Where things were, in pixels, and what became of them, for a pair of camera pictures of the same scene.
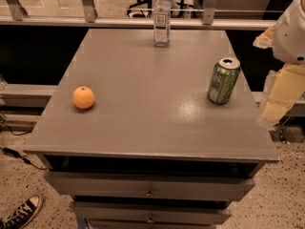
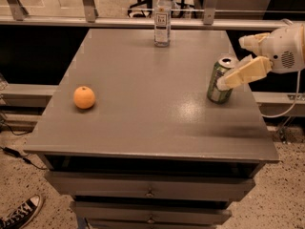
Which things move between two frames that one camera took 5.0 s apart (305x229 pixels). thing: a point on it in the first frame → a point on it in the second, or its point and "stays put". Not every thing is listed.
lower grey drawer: x=152 y=214 stays put
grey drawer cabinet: x=136 y=135 stays put
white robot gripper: x=291 y=37 → x=283 y=50
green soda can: x=224 y=76 stays put
